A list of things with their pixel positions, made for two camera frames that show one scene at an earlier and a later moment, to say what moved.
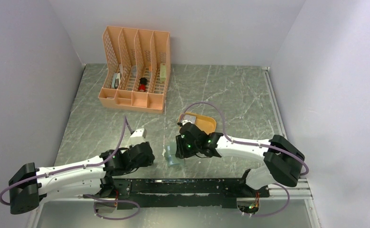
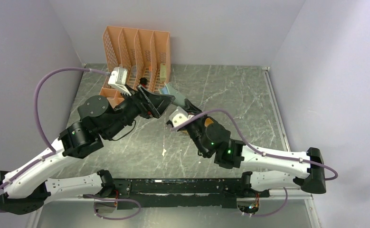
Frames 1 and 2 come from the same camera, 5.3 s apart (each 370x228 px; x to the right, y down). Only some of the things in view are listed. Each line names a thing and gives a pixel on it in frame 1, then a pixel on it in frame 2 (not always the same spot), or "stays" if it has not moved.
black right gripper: (181, 152) to (190, 107)
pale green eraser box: (163, 72) stays
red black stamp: (142, 86) stays
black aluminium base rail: (183, 193) stays
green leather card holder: (173, 161) to (179, 99)
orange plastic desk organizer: (138, 78) stays
